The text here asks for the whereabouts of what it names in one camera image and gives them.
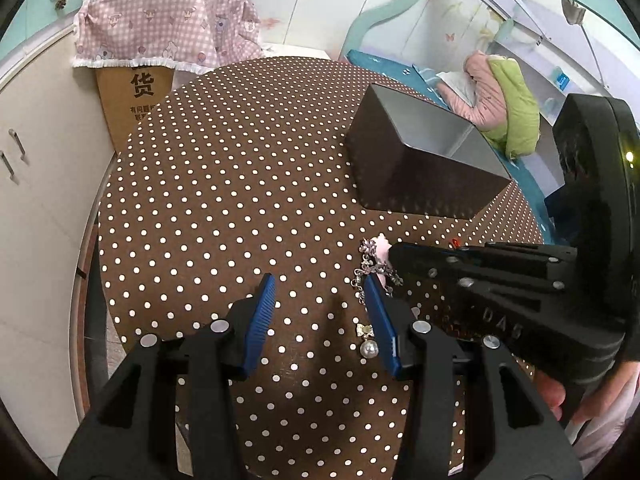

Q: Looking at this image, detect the pink and green quilt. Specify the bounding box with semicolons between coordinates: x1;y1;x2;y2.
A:
462;51;544;162

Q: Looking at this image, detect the white pillow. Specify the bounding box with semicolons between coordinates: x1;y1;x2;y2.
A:
436;70;477;109

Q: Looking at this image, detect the teal bunk bed frame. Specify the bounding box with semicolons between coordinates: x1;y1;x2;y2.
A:
337;0;453;63

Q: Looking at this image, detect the brown cardboard box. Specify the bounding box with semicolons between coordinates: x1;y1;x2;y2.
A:
95;62;176;153

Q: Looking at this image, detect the pink checked frilled cloth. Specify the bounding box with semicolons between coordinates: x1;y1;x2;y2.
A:
72;0;266;77

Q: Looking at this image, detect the white flat board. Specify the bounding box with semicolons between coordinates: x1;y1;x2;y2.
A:
262;42;332;61

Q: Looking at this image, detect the person's right hand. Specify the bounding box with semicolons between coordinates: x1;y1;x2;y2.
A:
531;365;567;423

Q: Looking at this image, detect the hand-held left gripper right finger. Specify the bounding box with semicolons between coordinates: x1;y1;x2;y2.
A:
364;276;583;480

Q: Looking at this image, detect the brown polka dot tablecloth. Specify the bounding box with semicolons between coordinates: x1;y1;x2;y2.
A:
97;56;546;480

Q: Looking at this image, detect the silver metal tin box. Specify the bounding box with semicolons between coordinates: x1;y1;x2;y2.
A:
346;83;514;221

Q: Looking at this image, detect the pearl bow pendant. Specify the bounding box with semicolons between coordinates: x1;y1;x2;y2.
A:
354;322;380;361

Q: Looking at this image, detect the beige hanging garment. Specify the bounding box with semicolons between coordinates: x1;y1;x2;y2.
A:
560;0;587;27

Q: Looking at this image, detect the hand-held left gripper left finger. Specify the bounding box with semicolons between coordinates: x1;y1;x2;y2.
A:
57;273;277;480

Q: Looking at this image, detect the white floor cabinet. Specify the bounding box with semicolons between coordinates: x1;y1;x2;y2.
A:
0;22;121;413

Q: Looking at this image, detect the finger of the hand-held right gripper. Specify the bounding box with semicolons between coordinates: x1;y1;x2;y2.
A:
452;241;579;287
389;244;627;387

